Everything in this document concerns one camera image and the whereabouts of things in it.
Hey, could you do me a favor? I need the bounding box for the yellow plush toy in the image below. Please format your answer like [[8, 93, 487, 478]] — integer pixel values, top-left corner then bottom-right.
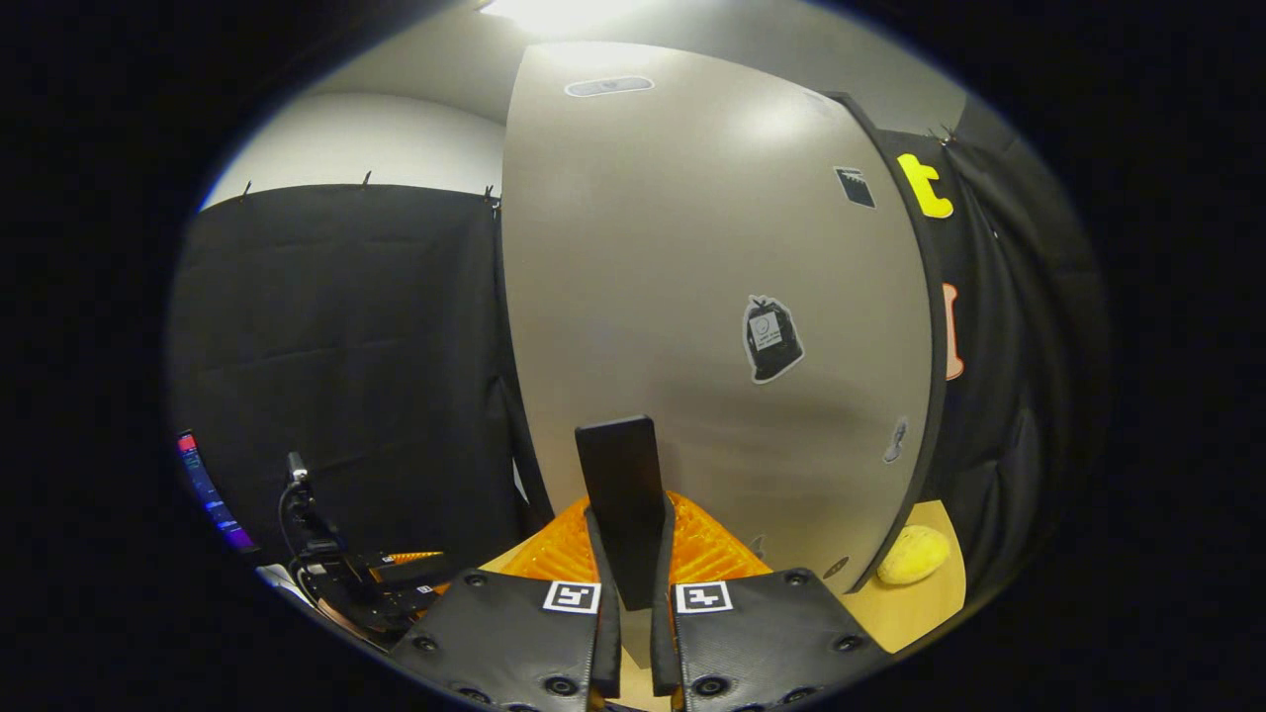
[[876, 525, 952, 585]]

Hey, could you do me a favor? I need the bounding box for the glowing monitor screen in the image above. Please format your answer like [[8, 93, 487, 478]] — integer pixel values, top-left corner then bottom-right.
[[176, 430, 260, 555]]

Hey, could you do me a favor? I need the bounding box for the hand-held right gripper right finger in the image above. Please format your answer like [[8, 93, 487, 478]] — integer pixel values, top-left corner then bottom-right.
[[650, 492, 893, 712]]

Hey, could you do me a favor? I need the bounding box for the black cabinet door handle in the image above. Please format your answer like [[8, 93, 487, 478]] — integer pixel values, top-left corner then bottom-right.
[[576, 415, 676, 611]]

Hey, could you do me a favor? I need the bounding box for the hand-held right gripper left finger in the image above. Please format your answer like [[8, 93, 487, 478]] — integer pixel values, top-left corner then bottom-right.
[[389, 499, 623, 712]]

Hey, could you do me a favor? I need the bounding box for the black backdrop cloth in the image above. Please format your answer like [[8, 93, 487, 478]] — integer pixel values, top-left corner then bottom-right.
[[168, 94, 1114, 604]]

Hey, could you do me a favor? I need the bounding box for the grey cabinet door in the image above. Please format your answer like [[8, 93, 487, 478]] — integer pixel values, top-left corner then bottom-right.
[[499, 42, 941, 596]]

